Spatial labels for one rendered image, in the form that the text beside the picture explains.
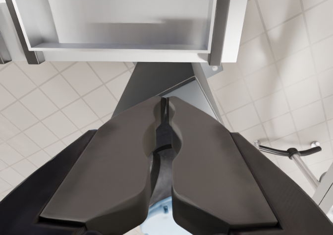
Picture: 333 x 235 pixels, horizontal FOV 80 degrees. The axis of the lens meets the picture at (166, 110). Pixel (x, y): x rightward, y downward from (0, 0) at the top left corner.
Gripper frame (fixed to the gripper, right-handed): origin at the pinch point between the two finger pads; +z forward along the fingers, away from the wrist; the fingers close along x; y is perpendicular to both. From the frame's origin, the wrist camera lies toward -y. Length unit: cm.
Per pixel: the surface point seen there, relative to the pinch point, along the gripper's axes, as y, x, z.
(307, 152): 93, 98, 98
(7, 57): 3.5, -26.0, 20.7
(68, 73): 40, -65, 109
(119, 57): 3.7, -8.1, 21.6
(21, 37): 0.3, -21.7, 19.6
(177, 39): 0.8, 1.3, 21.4
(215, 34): -0.2, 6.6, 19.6
